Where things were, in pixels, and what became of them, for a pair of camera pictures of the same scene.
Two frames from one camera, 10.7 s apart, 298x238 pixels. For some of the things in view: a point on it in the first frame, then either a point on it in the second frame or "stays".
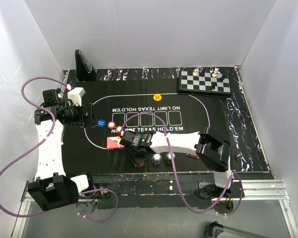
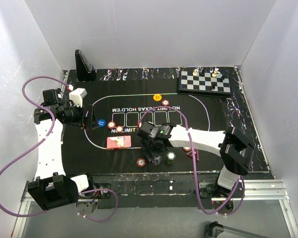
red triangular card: (192, 155) stays
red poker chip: (118, 128) stays
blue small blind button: (101, 123) stays
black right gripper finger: (135, 159) to (145, 147)
